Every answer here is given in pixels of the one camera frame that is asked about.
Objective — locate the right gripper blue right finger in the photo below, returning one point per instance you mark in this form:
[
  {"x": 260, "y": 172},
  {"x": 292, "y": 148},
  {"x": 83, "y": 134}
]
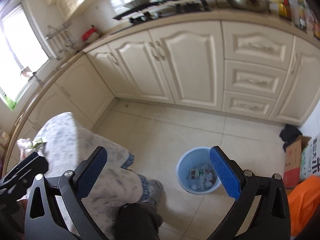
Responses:
[{"x": 223, "y": 168}]

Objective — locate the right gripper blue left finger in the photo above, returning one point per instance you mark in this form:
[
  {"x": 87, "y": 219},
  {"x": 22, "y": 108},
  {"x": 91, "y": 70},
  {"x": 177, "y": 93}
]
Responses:
[{"x": 88, "y": 171}]

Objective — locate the white fluffy plastic bag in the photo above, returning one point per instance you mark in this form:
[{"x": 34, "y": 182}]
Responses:
[{"x": 25, "y": 146}]

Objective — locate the light blue trash bin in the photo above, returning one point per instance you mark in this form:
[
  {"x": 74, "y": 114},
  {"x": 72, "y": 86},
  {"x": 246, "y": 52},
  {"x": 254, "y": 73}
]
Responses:
[{"x": 195, "y": 173}]

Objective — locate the chrome kitchen faucet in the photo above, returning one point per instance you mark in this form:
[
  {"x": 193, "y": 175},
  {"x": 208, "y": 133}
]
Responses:
[{"x": 36, "y": 78}]

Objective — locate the kitchen window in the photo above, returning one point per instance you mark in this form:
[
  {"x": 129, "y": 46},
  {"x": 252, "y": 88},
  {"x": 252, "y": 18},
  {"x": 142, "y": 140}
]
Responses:
[{"x": 22, "y": 45}]

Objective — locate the blue floral white tablecloth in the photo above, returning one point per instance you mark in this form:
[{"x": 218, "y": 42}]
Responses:
[{"x": 54, "y": 211}]

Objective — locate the cardboard box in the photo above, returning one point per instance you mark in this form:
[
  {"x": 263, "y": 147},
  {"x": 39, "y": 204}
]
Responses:
[{"x": 293, "y": 161}]

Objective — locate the person's dark trouser leg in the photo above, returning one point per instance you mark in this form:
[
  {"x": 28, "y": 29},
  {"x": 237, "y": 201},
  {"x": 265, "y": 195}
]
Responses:
[{"x": 139, "y": 221}]

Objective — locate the person's grey shoe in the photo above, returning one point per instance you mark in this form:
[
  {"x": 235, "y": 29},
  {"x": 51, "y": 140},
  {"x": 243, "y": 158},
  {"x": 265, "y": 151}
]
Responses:
[{"x": 155, "y": 189}]

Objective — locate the black cloth on floor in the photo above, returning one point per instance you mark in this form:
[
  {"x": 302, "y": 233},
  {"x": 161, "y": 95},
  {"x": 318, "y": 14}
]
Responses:
[{"x": 289, "y": 134}]

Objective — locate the orange plastic bag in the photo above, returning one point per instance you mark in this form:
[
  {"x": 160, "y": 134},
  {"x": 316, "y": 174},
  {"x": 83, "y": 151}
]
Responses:
[{"x": 303, "y": 202}]

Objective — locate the green dish soap bottle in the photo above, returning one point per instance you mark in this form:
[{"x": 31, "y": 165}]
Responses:
[{"x": 10, "y": 103}]

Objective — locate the white rice sack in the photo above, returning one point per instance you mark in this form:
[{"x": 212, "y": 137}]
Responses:
[{"x": 310, "y": 164}]

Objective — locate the cream lower cabinets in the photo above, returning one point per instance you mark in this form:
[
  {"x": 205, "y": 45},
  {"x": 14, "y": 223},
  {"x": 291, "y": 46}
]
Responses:
[{"x": 227, "y": 66}]

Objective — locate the pink cloth on faucet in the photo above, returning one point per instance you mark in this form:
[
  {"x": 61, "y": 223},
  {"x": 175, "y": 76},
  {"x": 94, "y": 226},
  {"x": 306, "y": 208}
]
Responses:
[{"x": 26, "y": 72}]

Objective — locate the red lidded container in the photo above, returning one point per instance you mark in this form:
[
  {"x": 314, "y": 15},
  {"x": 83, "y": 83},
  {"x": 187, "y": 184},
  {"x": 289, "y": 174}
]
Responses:
[{"x": 91, "y": 35}]

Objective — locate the black gas stove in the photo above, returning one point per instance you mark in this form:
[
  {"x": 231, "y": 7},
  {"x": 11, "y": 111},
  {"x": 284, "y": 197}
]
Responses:
[{"x": 155, "y": 10}]

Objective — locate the condiment bottles on counter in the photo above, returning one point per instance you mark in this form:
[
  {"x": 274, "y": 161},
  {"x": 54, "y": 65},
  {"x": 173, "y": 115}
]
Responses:
[{"x": 306, "y": 20}]

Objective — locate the steel wok on stove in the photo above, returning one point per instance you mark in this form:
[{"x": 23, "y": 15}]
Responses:
[{"x": 135, "y": 3}]

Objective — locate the wall utensil rail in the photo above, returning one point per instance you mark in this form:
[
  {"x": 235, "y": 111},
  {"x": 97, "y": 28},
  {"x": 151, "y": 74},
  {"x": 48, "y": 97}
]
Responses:
[{"x": 61, "y": 41}]

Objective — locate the steel pan with handle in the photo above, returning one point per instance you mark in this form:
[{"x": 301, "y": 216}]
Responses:
[{"x": 250, "y": 5}]

